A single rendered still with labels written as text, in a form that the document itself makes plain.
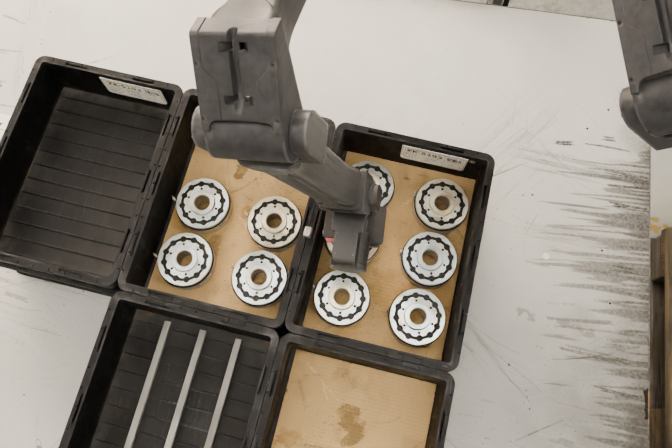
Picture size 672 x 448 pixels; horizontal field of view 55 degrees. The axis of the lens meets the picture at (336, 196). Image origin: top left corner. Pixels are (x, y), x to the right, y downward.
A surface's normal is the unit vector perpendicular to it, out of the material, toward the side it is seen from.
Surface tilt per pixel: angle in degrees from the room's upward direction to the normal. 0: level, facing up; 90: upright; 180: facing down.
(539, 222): 0
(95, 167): 0
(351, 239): 13
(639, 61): 55
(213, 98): 47
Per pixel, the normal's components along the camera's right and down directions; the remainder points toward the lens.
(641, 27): -0.77, 0.09
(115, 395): 0.00, -0.31
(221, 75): -0.26, 0.44
